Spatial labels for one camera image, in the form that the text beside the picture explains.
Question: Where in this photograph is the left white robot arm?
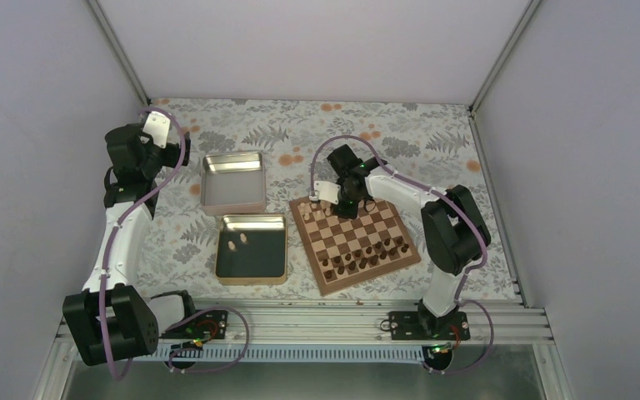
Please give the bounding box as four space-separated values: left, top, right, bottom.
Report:
62 123 191 366

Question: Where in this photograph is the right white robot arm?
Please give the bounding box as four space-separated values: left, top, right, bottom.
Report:
310 145 491 339

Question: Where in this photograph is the wooden chess board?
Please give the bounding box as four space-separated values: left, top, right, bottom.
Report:
289 197 421 296

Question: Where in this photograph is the gold tin with pieces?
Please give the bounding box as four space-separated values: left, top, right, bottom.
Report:
214 213 288 286

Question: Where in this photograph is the floral table mat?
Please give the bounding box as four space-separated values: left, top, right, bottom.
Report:
137 98 518 302

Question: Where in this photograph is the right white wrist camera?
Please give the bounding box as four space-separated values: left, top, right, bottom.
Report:
308 181 342 204

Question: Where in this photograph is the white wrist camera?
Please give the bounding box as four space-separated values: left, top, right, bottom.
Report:
308 181 342 204
142 111 172 148

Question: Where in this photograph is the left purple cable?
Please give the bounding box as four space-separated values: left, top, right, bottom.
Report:
97 107 192 381

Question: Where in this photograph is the purple cable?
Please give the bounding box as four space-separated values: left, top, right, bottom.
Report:
308 135 496 377
97 107 192 381

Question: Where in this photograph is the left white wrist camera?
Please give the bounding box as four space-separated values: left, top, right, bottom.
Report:
142 111 172 148

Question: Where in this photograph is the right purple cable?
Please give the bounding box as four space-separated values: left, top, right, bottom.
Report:
308 135 496 377

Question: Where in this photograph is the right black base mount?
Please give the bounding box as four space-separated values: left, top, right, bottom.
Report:
379 301 471 341

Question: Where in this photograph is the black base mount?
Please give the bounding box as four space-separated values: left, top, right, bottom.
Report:
379 301 471 341
147 290 228 348

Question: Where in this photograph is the aluminium corner frame post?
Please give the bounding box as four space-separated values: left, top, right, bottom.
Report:
84 0 150 106

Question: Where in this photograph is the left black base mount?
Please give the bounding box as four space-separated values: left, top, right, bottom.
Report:
147 290 228 348

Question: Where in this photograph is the aluminium front rail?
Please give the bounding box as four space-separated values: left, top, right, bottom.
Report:
147 301 554 365

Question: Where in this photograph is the right aluminium frame post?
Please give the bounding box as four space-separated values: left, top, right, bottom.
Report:
470 0 543 118

